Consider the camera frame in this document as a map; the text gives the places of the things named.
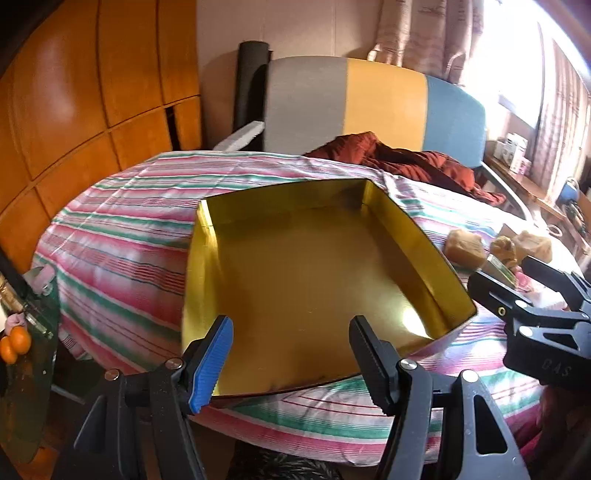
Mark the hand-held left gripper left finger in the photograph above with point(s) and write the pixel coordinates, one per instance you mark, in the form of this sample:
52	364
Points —
212	364

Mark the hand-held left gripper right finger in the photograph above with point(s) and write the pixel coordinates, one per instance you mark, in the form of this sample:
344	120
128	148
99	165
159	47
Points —
375	369

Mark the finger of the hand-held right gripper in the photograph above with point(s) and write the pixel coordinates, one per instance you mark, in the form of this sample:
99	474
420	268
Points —
554	277
494	293

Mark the green white carton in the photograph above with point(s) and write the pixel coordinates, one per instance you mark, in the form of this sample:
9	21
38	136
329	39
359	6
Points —
501	273

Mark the white packet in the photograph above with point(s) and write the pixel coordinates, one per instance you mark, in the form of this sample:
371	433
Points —
549	301

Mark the pink packet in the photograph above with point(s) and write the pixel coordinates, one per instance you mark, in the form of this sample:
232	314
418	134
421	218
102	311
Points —
524	280

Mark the large yellow sponge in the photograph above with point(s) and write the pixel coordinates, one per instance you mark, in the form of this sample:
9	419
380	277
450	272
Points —
535	244

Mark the maroon tin box gold interior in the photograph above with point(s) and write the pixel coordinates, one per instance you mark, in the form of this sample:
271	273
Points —
300	277

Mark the person's right forearm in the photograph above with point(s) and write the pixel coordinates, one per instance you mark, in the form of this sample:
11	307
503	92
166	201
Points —
565	424

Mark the wooden desk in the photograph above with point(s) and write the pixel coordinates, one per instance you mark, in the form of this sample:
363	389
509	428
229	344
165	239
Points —
521	182

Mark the dark fuzzy cloth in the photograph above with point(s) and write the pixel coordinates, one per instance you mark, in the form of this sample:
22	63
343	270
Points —
277	466

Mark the maroon quilted jacket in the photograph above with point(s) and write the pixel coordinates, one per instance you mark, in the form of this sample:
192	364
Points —
415	161

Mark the pink green striped blanket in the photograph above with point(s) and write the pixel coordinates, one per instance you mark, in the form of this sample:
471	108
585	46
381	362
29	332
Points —
129	230

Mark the beige patterned curtain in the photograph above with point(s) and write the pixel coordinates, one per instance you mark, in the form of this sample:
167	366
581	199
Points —
429	37
563	101

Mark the glass side table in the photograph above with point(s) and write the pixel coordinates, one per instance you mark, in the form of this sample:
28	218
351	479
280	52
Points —
27	392

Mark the pink cloth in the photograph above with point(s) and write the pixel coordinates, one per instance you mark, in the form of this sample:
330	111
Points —
46	277

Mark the orange fruit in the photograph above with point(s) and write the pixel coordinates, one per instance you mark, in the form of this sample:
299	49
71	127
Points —
21	338
7	351

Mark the grey yellow blue armchair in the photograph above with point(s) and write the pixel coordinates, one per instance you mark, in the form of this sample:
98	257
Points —
383	106

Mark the black rolled mat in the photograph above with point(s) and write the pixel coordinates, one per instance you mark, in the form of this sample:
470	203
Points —
249	87

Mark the wooden wardrobe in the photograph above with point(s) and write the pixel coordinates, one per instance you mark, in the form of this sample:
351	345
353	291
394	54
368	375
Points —
69	92

